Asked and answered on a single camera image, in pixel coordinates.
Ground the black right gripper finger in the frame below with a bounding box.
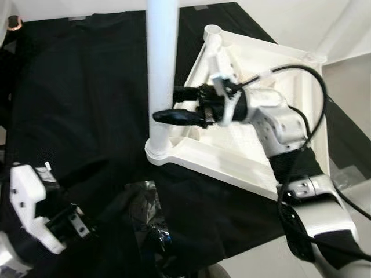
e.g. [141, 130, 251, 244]
[152, 109, 203, 127]
[173, 86, 201, 104]

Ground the white plastic children table top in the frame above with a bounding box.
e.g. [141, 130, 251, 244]
[144, 23, 330, 202]

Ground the clear tape patch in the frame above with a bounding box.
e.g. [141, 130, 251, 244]
[333, 165, 371, 192]

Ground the clear plastic wrapper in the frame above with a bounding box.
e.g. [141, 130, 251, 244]
[128, 180, 174, 261]

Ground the grey robot right leg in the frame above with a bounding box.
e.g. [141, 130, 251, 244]
[203, 264, 232, 278]

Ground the black wok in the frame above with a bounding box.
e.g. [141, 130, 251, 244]
[7, 16, 24, 32]

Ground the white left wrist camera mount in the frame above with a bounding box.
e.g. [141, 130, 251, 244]
[9, 164, 67, 255]

